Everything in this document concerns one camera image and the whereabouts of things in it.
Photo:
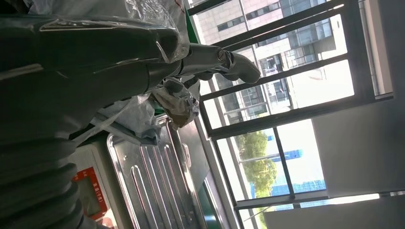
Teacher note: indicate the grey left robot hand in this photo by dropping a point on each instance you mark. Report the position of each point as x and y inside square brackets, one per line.
[79, 72]

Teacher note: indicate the white flat mailer package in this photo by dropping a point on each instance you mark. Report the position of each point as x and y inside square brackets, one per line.
[136, 120]

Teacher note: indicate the green conveyor belt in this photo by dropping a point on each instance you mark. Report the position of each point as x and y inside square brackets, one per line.
[207, 208]

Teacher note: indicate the white scale with steel tray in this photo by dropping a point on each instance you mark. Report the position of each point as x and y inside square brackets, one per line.
[158, 177]

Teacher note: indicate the dark window frame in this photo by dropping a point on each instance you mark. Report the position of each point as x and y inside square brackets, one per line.
[284, 115]

